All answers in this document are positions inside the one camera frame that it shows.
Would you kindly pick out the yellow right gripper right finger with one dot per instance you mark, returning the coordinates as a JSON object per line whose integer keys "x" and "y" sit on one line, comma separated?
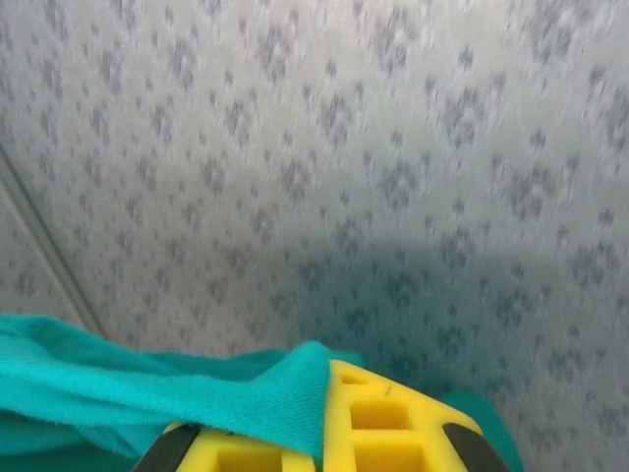
{"x": 427, "y": 428}

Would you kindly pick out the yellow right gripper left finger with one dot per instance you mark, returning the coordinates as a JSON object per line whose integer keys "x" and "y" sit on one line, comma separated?
{"x": 236, "y": 457}

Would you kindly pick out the teal t-shirt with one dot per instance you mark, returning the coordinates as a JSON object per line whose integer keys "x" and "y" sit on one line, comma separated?
{"x": 98, "y": 383}

